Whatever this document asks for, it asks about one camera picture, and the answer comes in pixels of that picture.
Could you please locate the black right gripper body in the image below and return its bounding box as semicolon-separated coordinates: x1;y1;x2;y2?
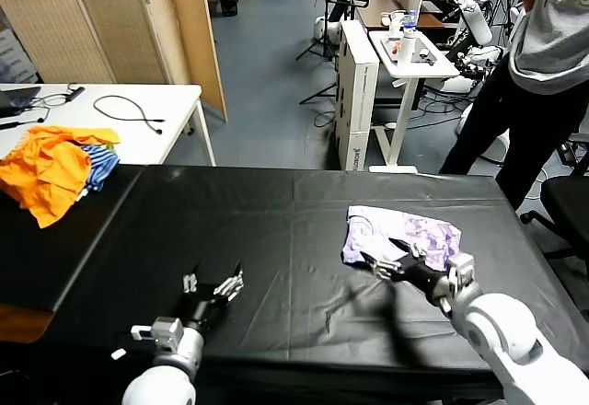
390;257;451;304

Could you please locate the grey tray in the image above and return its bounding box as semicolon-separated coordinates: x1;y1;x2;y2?
378;36;446;66

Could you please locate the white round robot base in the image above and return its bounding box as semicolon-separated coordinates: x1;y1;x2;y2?
457;103;510;165

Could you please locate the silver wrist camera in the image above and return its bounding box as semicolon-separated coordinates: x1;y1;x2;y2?
130;316;185;355
445;252;475;294

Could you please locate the black office chair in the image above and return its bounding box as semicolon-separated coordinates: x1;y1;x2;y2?
518;137;589;259

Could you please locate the small white standing desk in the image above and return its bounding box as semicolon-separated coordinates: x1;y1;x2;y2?
366;30;460;174

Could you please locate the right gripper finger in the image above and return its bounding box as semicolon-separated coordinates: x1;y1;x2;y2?
360;252;401;282
388;237;427;261

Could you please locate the lavender t-shirt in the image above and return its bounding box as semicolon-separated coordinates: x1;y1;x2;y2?
341;205;463;272

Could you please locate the wooden folding screen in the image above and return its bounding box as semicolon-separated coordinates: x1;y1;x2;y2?
0;0;227;124

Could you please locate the white tumbler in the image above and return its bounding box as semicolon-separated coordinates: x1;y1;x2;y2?
396;30;415;69

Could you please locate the small white wheeled base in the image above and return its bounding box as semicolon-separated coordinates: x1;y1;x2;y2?
312;16;341;41

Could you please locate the white humanoid robot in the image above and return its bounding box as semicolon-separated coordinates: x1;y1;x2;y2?
441;0;524;96

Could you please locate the tall white cardboard box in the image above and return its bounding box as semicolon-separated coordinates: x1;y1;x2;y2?
334;19;379;172

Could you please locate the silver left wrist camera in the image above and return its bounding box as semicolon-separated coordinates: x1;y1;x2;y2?
130;316;185;355

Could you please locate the black cable with adapter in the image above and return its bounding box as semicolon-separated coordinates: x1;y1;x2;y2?
27;83;86;124

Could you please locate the white table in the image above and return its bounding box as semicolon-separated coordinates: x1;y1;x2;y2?
0;83;216;167

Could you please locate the black laptop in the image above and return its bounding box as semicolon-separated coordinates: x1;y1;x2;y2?
0;86;41;119

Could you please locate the black table cover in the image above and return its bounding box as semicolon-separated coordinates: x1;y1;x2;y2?
45;164;589;378

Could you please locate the brown desk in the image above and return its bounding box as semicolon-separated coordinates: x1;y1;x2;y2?
353;0;461;31

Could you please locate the person in grey shirt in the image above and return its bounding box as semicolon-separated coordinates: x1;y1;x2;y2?
439;0;589;211

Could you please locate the black side table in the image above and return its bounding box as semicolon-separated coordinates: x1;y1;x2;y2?
0;165;142;344

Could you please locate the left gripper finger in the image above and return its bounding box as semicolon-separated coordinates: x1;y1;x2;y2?
214;261;245;303
182;264;200;294

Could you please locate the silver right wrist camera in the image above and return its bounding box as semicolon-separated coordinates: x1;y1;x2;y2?
445;252;475;294

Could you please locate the orange garment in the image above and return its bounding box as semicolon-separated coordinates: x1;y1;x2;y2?
0;125;121;230

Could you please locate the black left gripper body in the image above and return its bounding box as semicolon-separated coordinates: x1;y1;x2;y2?
181;283;227;331

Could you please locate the blue striped garment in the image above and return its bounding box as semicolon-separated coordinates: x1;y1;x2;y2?
75;144;120;193

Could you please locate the black tripod stand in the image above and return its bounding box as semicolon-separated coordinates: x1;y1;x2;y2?
294;0;344;62

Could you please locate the black looped cable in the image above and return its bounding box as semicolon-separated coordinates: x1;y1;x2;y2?
91;95;166;136

